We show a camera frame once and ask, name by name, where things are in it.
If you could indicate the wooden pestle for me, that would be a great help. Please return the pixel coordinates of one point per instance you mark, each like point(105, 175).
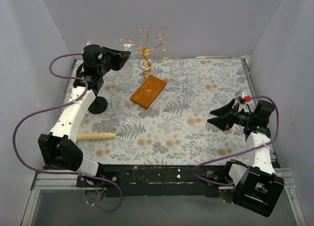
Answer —
point(95, 136)

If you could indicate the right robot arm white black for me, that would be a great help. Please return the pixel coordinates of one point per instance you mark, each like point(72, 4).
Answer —
point(257, 187)

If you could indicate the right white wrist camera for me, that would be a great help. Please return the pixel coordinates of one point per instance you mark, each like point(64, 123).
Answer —
point(241, 97)

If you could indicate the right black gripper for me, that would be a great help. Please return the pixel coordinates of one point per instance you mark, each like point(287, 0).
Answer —
point(236, 116)

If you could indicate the ribbed clear wine glass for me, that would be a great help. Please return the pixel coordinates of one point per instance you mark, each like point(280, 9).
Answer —
point(125, 74)

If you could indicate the floral patterned table mat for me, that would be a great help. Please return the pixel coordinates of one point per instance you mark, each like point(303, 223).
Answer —
point(173, 130)

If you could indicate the clear wine glass back centre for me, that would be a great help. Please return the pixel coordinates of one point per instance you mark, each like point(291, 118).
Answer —
point(176, 70)

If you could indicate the microphone on black stand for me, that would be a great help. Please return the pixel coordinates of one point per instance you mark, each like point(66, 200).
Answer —
point(98, 106)

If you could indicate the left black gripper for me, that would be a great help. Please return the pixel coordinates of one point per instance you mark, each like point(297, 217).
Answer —
point(108, 58)

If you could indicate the clear wine glass front left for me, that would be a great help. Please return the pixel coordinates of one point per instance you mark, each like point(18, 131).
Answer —
point(119, 106)

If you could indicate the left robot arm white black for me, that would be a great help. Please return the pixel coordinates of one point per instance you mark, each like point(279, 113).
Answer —
point(58, 147)

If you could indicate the round clear wine glass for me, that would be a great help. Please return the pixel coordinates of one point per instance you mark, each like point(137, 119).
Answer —
point(128, 47)

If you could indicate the gold wire wine glass rack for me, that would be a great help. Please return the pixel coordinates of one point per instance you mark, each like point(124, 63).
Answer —
point(152, 86)

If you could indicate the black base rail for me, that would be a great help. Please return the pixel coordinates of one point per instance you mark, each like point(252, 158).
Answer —
point(164, 180)

